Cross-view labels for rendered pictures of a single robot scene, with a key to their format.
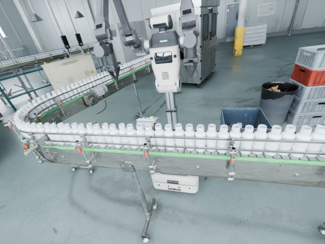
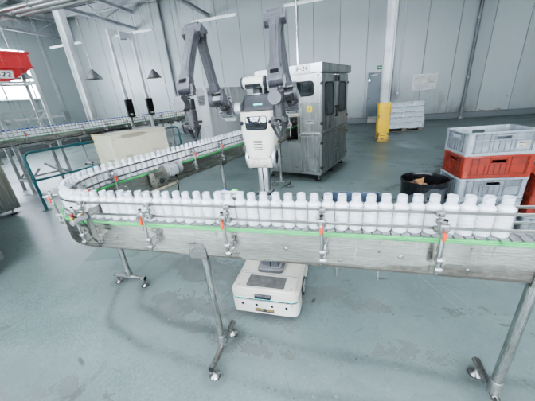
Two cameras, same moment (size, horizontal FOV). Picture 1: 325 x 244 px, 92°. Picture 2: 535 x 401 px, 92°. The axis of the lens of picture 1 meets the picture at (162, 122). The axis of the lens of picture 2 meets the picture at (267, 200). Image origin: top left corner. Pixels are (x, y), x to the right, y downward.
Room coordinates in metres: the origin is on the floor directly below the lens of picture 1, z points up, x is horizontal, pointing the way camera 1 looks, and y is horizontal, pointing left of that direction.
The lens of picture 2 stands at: (-0.41, -0.08, 1.59)
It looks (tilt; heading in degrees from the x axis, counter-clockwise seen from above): 22 degrees down; 359
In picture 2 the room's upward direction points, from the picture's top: 5 degrees counter-clockwise
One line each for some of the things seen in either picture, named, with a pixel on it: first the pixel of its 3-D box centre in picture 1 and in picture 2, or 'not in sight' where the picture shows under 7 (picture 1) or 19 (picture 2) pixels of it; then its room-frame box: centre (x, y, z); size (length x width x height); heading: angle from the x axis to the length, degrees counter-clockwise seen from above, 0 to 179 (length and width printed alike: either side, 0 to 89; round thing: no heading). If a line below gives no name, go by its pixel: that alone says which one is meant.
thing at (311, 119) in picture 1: (307, 113); not in sight; (2.05, -2.36, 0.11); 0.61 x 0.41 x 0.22; 78
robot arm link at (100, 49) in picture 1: (102, 43); (184, 97); (0.94, 0.25, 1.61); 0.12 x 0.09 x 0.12; 165
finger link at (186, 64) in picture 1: (191, 68); (279, 128); (0.82, -0.19, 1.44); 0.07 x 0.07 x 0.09; 72
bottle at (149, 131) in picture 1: (150, 136); (229, 208); (0.77, 0.09, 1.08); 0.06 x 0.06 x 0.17
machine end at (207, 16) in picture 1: (188, 45); (306, 122); (5.12, -1.14, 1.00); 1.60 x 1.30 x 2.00; 145
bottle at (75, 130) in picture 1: (79, 133); (141, 204); (0.94, 0.59, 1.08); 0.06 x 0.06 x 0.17
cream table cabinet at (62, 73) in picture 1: (76, 81); (138, 161); (4.65, 2.27, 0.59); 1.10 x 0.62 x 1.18; 145
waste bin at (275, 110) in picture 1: (273, 105); (419, 205); (2.12, -1.80, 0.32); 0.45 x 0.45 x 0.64
